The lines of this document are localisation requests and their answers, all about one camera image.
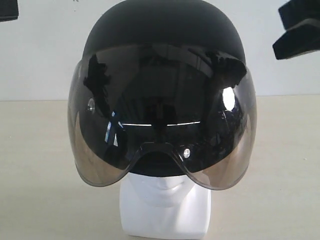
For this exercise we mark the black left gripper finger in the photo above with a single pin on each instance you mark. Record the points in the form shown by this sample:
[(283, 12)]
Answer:
[(9, 10)]

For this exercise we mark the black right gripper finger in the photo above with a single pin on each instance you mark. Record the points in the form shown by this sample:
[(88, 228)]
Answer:
[(297, 12), (299, 38)]

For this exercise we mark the black helmet with visor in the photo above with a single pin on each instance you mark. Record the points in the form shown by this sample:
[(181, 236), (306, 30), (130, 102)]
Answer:
[(163, 89)]

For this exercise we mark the white mannequin head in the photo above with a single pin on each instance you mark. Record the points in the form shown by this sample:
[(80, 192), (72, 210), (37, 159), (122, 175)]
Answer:
[(166, 208)]

